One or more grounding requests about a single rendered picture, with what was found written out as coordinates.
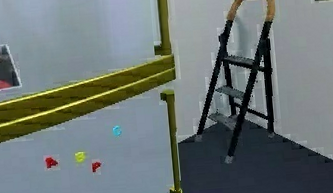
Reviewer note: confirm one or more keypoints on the black step ladder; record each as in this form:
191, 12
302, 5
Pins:
239, 108

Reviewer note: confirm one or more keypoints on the yellow letter magnet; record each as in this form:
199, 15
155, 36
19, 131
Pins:
80, 156

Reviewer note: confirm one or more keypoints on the cyan letter magnet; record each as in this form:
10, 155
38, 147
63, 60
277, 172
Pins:
117, 131

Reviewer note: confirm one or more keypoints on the red letter magnet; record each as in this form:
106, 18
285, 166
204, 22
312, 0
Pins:
95, 166
50, 162

